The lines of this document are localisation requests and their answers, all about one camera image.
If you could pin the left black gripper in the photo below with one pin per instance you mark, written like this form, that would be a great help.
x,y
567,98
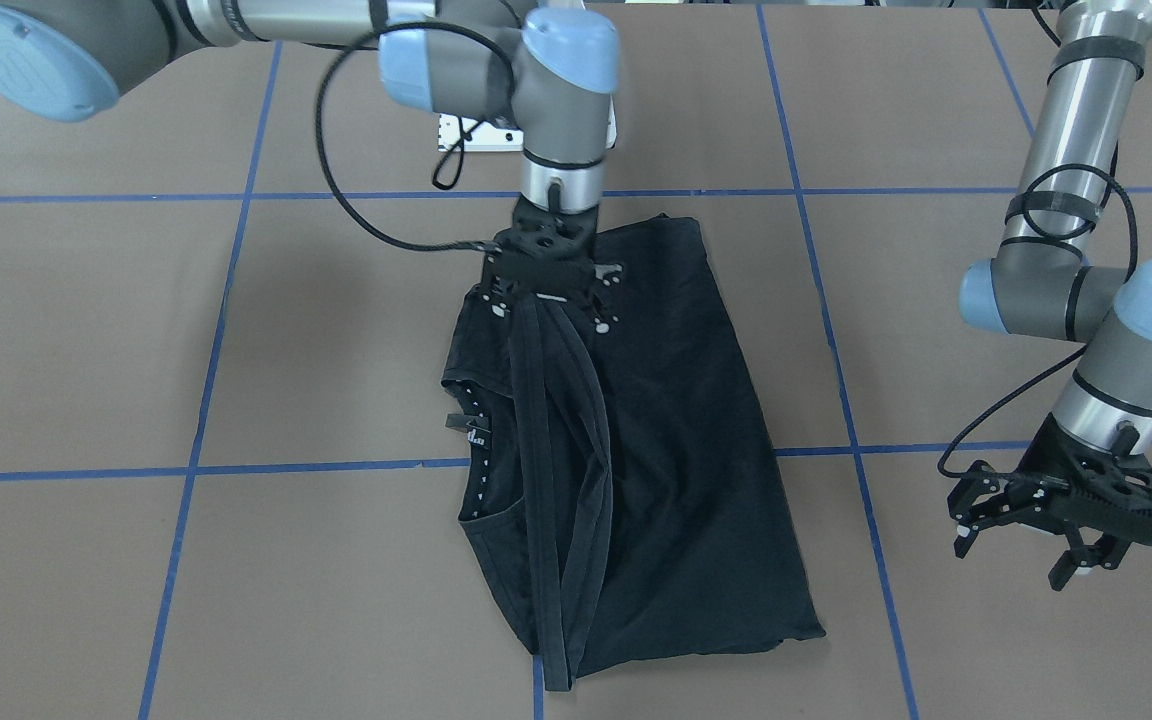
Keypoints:
x,y
1048,459

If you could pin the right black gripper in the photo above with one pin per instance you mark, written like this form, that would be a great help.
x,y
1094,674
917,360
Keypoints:
x,y
492,296

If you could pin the black graphic t-shirt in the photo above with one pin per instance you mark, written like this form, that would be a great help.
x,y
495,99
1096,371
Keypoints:
x,y
623,499

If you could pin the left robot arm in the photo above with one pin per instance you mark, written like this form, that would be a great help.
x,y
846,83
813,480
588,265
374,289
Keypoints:
x,y
1068,268

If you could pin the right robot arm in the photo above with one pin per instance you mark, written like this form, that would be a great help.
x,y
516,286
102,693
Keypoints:
x,y
547,70

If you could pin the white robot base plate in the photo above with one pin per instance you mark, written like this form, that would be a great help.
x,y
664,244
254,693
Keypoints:
x,y
486,138

